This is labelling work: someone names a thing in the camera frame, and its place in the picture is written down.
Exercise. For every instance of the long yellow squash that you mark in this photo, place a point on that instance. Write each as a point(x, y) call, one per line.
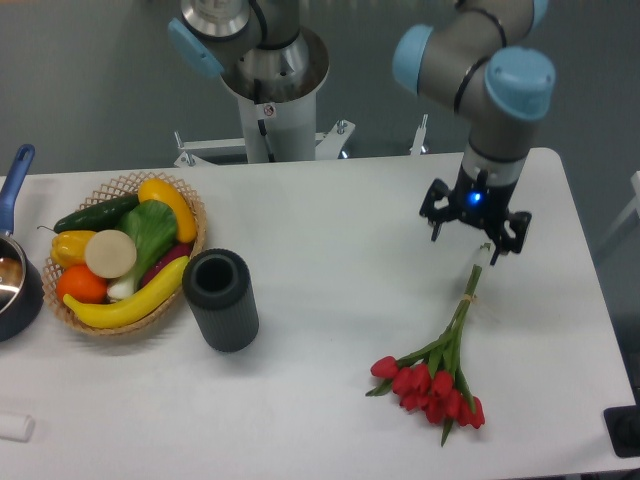
point(136, 307)

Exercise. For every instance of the green bok choy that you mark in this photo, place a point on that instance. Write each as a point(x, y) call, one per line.
point(152, 226)

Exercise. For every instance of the green cucumber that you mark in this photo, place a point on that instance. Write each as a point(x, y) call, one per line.
point(96, 217)

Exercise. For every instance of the purple eggplant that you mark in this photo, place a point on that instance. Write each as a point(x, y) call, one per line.
point(176, 251)

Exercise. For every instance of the dark blue saucepan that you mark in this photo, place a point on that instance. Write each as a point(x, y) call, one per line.
point(21, 285)

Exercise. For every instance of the orange fruit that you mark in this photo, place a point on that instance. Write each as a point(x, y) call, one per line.
point(82, 284)

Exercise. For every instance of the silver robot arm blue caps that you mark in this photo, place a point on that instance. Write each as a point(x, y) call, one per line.
point(274, 67)

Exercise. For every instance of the dark grey ribbed vase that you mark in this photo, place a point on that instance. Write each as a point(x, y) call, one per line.
point(217, 286)

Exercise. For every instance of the white cylinder object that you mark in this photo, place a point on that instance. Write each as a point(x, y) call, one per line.
point(16, 427)

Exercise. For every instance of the yellow squash at top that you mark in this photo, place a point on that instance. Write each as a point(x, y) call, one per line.
point(164, 192)

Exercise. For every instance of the red tulip bouquet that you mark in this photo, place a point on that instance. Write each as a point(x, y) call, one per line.
point(431, 379)

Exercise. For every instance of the beige round disc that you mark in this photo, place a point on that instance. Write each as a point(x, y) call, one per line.
point(110, 254)

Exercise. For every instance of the yellow bell pepper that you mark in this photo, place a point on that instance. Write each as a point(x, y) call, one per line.
point(68, 248)

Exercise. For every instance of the white furniture frame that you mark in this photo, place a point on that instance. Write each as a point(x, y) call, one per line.
point(625, 223)

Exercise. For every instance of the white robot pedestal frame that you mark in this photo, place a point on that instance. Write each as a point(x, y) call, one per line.
point(272, 132)

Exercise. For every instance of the black device at edge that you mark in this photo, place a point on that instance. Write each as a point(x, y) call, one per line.
point(623, 428)

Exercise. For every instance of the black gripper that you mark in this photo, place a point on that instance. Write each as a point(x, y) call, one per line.
point(476, 203)

